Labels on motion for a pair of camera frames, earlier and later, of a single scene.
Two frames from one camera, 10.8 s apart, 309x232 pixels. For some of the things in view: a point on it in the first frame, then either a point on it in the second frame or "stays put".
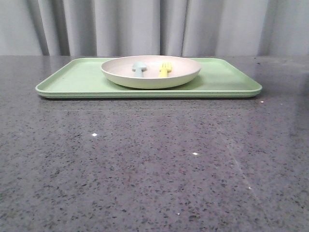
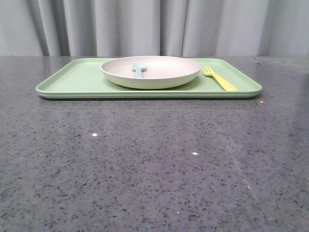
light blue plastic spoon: [138, 66] stays put
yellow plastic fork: [166, 66] to [207, 71]
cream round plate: [119, 71] stays put
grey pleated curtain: [193, 28] stays put
